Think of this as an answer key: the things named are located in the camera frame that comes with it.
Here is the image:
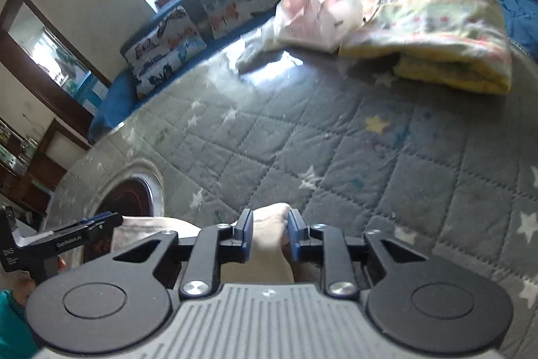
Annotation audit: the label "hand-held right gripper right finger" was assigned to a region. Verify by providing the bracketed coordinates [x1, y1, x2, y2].
[287, 209, 426, 297]

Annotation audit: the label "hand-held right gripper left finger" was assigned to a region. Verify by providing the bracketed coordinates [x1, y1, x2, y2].
[113, 209, 255, 299]

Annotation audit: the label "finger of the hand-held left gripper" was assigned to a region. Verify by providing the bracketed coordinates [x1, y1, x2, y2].
[50, 211, 124, 239]

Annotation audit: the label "pale pink white garment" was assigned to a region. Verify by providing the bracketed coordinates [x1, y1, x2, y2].
[113, 203, 296, 285]

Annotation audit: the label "person's left forearm teal sleeve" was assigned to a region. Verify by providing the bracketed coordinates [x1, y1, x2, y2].
[0, 278, 43, 359]

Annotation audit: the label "pink white crumpled clothes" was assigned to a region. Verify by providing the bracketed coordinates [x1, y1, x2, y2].
[273, 0, 366, 53]

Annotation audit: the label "round dark red print cloth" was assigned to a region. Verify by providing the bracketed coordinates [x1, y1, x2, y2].
[86, 159, 165, 263]

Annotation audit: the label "dark wooden shelf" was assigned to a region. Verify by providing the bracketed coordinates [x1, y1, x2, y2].
[0, 118, 91, 219]

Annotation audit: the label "grey quilted star blanket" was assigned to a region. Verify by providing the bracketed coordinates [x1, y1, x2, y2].
[44, 33, 538, 359]

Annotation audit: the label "blue quilted sofa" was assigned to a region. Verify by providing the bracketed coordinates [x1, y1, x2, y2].
[86, 0, 538, 143]

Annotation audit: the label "wooden framed mirror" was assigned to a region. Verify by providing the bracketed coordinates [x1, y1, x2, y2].
[0, 0, 113, 128]

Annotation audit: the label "small butterfly print pillow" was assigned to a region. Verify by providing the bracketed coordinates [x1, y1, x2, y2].
[121, 5, 208, 100]

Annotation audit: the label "yellow patterned folded blanket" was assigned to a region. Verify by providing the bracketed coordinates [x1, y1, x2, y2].
[339, 0, 514, 96]

